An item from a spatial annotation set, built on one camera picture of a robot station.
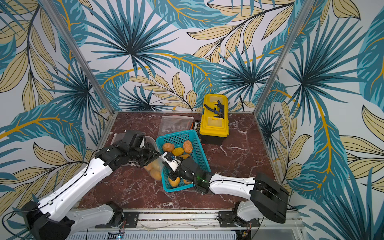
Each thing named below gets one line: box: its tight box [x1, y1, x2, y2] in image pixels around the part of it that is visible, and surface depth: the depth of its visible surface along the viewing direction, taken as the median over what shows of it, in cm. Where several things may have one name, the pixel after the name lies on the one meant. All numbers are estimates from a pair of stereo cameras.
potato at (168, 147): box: [162, 142, 175, 153], surface depth 95 cm
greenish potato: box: [150, 167, 162, 181], surface depth 84 cm
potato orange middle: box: [183, 140, 193, 154], surface depth 97 cm
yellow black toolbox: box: [199, 94, 230, 145], surface depth 95 cm
